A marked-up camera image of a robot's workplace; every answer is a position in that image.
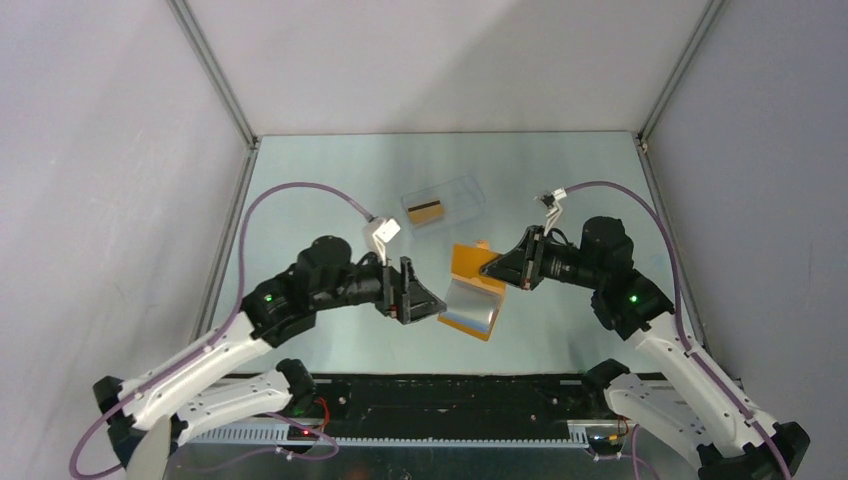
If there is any clear plastic card box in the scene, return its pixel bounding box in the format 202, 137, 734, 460
400, 175, 486, 236

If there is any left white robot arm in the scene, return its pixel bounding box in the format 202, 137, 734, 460
93, 236, 446, 468

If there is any gold credit card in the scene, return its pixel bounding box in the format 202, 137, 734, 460
406, 200, 445, 226

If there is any orange card holder wallet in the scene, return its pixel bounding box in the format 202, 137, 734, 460
438, 240, 506, 342

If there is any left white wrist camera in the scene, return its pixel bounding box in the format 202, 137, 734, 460
363, 217, 401, 266

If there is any grey slotted cable duct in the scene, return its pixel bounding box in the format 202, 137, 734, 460
190, 422, 589, 448

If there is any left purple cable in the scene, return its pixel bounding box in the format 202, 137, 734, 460
69, 182, 378, 480

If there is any left aluminium frame post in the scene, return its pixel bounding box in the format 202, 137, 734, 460
167, 0, 260, 339

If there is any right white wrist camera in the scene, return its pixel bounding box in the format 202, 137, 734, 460
535, 187, 567, 235

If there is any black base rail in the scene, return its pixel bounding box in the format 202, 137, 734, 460
283, 374, 618, 439

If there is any aluminium frame post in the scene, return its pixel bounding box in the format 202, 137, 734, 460
634, 0, 727, 343
167, 0, 260, 339

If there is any right aluminium frame post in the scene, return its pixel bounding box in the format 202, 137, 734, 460
634, 0, 727, 343

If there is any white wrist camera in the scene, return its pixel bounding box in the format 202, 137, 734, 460
535, 187, 567, 235
363, 217, 401, 266

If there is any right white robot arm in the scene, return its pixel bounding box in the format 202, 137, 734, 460
481, 216, 811, 479

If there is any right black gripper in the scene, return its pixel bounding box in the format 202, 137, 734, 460
480, 225, 603, 291

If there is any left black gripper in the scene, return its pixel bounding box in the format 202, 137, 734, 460
314, 243, 446, 322

